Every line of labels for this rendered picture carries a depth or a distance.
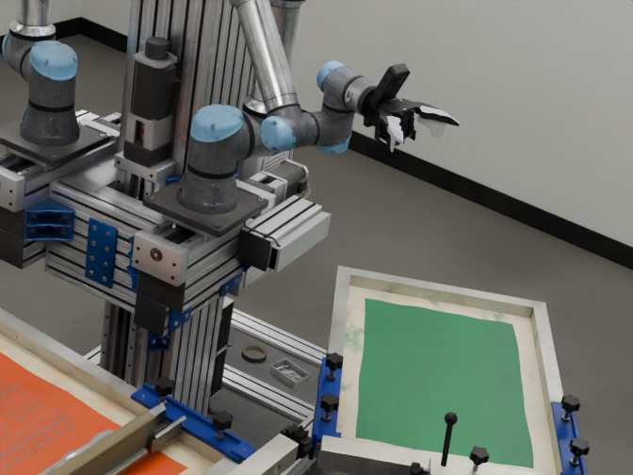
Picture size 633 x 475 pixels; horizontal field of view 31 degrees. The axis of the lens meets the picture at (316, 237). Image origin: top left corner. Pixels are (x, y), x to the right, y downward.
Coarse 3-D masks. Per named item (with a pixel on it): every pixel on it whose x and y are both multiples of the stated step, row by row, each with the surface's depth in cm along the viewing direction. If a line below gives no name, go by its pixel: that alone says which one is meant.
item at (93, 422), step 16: (0, 352) 263; (0, 368) 258; (16, 368) 259; (32, 384) 255; (48, 384) 256; (48, 400) 251; (64, 400) 252; (80, 416) 248; (96, 416) 249; (80, 432) 243; (96, 432) 244; (48, 448) 237; (64, 448) 238; (48, 464) 233; (144, 464) 238; (160, 464) 239; (176, 464) 239
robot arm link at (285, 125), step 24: (240, 0) 248; (264, 0) 248; (240, 24) 250; (264, 24) 247; (264, 48) 246; (264, 72) 246; (288, 72) 248; (264, 96) 247; (288, 96) 246; (264, 120) 246; (288, 120) 245; (312, 120) 248; (288, 144) 245; (312, 144) 250
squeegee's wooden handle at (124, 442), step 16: (144, 416) 235; (128, 432) 230; (144, 432) 234; (96, 448) 224; (112, 448) 226; (128, 448) 231; (144, 448) 236; (64, 464) 218; (80, 464) 219; (96, 464) 223; (112, 464) 228
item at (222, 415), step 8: (160, 384) 245; (168, 384) 245; (160, 392) 245; (168, 392) 245; (160, 400) 248; (216, 416) 239; (224, 416) 239; (232, 416) 239; (216, 424) 238; (224, 424) 238
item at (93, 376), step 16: (0, 320) 268; (16, 320) 269; (16, 336) 266; (32, 336) 264; (48, 336) 265; (48, 352) 261; (64, 352) 261; (64, 368) 260; (80, 368) 257; (96, 368) 258; (96, 384) 255; (112, 384) 254; (128, 384) 255; (112, 400) 254; (128, 400) 251; (192, 448) 244; (208, 448) 241; (224, 464) 236
